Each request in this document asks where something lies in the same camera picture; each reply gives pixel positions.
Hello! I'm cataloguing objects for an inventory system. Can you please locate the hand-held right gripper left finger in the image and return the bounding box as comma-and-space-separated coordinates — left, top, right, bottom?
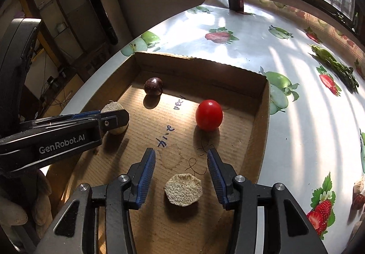
34, 148, 157, 254

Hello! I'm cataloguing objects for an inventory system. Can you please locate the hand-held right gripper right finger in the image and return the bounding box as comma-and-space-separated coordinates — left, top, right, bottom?
207, 148, 328, 254

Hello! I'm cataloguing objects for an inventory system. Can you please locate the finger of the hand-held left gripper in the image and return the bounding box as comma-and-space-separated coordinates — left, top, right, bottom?
60, 111, 101, 120
98, 109, 130, 132

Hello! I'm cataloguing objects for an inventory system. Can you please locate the large beige sugarcane chunk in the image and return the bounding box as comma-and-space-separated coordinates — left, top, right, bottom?
101, 102, 129, 135

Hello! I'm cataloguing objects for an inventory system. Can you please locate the shallow cardboard box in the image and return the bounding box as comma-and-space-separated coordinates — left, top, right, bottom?
47, 51, 271, 254

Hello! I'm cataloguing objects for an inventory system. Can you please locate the dried red date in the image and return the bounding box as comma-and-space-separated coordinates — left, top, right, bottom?
352, 194, 365, 211

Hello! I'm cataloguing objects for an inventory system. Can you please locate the person's left hand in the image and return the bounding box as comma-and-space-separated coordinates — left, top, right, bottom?
0, 170, 53, 226

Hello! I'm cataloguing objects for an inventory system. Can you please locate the yellow low cabinet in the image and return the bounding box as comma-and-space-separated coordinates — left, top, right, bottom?
26, 70, 86, 118

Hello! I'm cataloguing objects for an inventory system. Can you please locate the dark purple plum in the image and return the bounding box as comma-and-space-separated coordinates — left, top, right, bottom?
143, 77, 164, 97

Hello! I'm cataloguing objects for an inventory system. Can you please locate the red tomato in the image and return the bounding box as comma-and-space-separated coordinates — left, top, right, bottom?
195, 99, 224, 132

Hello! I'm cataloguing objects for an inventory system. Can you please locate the white tower air conditioner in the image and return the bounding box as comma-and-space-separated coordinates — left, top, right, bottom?
47, 0, 126, 52

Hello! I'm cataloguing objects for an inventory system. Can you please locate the fruit print tablecloth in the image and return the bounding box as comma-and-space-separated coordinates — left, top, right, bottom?
43, 0, 365, 254

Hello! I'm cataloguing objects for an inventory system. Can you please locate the green vegetable bundle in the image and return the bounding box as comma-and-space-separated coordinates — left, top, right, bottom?
309, 44, 360, 92

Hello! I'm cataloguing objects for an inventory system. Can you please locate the small dark jar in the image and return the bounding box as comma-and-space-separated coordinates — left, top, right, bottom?
227, 0, 246, 13

